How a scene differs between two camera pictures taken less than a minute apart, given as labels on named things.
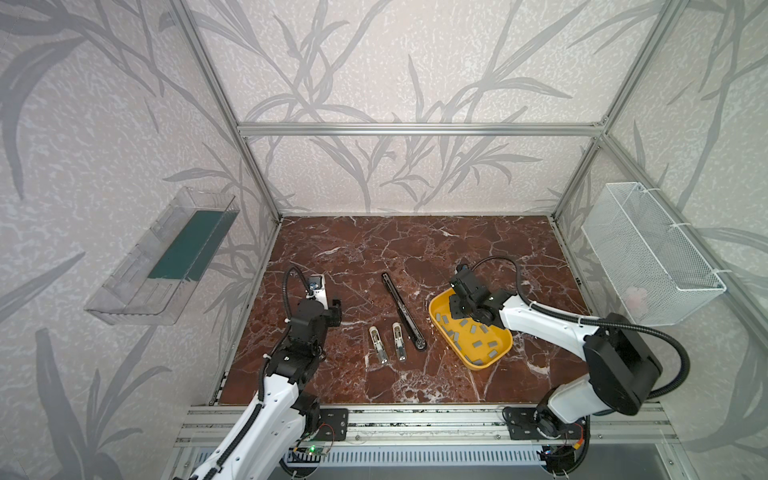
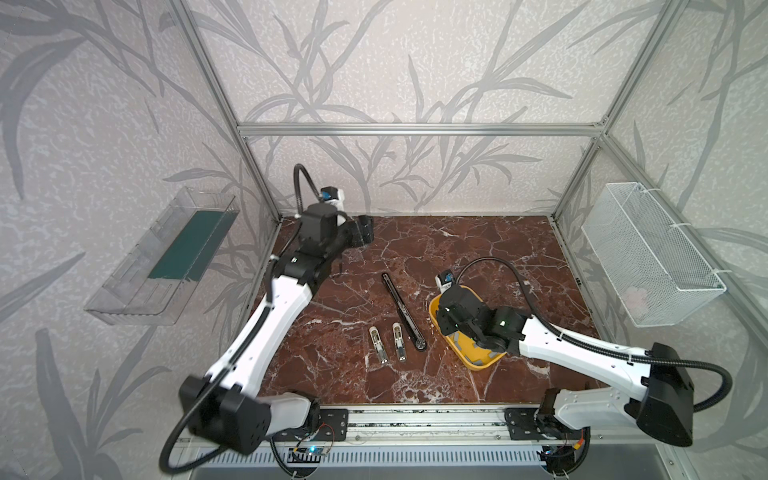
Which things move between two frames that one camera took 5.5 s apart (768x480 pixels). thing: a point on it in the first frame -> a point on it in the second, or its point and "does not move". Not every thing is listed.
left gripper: (327, 309) -> (363, 229)
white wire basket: (655, 270) does not move
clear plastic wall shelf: (152, 282) does not move
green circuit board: (311, 454) does not move
